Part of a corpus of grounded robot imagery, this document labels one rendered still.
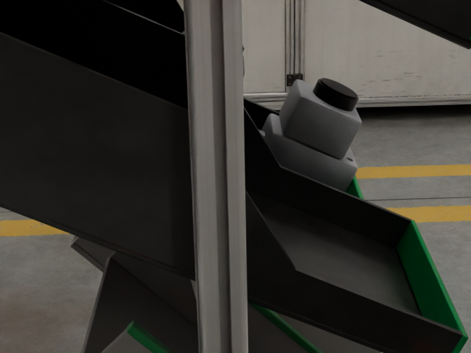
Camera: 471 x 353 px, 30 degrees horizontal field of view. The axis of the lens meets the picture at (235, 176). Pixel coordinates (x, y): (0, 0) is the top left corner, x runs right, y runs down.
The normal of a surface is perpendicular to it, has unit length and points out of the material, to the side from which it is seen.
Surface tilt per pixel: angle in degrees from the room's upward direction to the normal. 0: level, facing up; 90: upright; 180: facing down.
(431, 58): 90
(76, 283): 0
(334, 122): 90
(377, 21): 90
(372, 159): 0
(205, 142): 90
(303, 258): 25
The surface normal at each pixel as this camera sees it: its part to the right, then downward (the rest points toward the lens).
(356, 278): 0.40, -0.85
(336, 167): 0.00, 0.38
